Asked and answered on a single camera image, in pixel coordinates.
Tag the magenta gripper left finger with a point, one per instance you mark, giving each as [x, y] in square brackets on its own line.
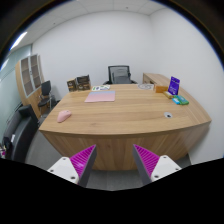
[76, 168]

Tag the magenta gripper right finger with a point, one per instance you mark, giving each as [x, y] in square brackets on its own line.
[152, 167]

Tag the pink computer mouse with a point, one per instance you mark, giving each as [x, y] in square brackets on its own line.
[63, 115]

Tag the pink blue mouse pad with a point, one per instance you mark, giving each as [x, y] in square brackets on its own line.
[101, 96]

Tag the wooden office desk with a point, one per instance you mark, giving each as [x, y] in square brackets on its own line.
[135, 117]

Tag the black leather sofa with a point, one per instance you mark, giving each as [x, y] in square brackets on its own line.
[19, 133]

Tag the blue small box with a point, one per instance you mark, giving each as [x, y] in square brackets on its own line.
[176, 101]

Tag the green small box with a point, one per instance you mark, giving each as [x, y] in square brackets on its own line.
[182, 100]

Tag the yellow small box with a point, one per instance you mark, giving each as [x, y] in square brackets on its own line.
[168, 95]

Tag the black visitor chair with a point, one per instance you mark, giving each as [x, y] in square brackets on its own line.
[46, 96]

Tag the dark brown box left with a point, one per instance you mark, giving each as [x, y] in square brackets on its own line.
[72, 85]

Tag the dark brown box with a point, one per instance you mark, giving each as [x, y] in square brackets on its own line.
[72, 85]
[83, 83]

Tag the dark brown box right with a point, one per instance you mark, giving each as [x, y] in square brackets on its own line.
[83, 83]

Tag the wooden side cabinet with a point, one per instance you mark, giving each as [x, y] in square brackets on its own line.
[157, 79]

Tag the purple sign stand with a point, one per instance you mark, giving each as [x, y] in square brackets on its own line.
[174, 86]

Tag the black mesh office chair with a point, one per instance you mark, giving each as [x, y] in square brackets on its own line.
[119, 74]

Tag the wooden glass-door cabinet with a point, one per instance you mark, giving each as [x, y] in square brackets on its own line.
[29, 78]

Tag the silver desk cable grommet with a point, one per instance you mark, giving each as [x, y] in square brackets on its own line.
[168, 115]

